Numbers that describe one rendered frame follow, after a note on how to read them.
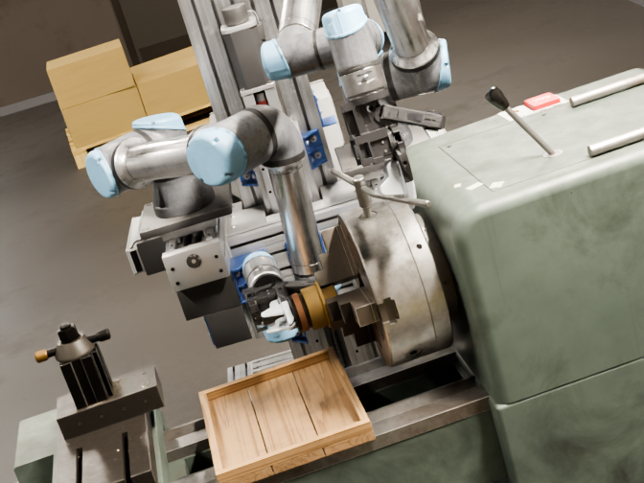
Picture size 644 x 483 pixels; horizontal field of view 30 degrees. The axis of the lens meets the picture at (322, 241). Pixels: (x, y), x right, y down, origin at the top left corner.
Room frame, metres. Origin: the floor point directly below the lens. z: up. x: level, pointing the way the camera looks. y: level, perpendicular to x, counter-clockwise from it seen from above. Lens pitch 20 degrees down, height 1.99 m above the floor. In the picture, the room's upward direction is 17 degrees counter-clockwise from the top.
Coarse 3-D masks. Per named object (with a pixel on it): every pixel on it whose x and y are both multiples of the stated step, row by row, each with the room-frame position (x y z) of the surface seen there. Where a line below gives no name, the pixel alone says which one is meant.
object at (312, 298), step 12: (312, 288) 2.14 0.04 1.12; (324, 288) 2.14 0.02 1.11; (288, 300) 2.13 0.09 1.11; (300, 300) 2.12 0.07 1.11; (312, 300) 2.11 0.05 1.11; (324, 300) 2.10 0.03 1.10; (300, 312) 2.10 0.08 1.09; (312, 312) 2.10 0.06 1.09; (324, 312) 2.10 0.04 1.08; (300, 324) 2.10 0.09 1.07; (312, 324) 2.10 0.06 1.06; (324, 324) 2.11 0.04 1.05
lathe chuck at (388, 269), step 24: (384, 216) 2.11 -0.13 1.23; (360, 240) 2.07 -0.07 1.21; (384, 240) 2.06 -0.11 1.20; (360, 264) 2.07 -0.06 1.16; (384, 264) 2.03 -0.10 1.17; (408, 264) 2.02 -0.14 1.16; (384, 288) 2.01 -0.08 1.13; (408, 288) 2.01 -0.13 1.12; (408, 312) 2.00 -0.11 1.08; (384, 336) 2.03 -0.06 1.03; (408, 336) 2.01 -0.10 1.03; (432, 336) 2.02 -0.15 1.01; (384, 360) 2.14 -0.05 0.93; (408, 360) 2.07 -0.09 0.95
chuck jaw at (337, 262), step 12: (336, 228) 2.21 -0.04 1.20; (324, 240) 2.20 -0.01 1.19; (336, 240) 2.20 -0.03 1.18; (336, 252) 2.18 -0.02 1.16; (348, 252) 2.18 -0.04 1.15; (324, 264) 2.17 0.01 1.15; (336, 264) 2.17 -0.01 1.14; (348, 264) 2.17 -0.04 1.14; (324, 276) 2.16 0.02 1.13; (336, 276) 2.15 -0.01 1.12; (348, 276) 2.15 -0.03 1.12
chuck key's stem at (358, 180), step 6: (360, 174) 2.12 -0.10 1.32; (354, 180) 2.10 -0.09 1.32; (360, 180) 2.10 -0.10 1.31; (360, 186) 2.10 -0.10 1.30; (366, 186) 2.11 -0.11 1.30; (360, 192) 2.10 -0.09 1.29; (360, 198) 2.11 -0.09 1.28; (366, 198) 2.11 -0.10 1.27; (360, 204) 2.11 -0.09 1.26; (366, 204) 2.11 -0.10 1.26; (366, 210) 2.12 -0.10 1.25; (366, 216) 2.12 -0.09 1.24; (372, 216) 2.12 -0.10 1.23
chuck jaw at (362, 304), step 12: (360, 288) 2.11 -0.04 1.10; (336, 300) 2.09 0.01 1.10; (348, 300) 2.07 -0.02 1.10; (360, 300) 2.05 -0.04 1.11; (372, 300) 2.03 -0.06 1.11; (384, 300) 2.01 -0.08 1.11; (336, 312) 2.08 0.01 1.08; (348, 312) 2.06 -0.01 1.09; (360, 312) 2.01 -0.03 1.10; (372, 312) 2.02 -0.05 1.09; (384, 312) 2.00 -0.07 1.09; (396, 312) 2.00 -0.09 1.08; (360, 324) 2.01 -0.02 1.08
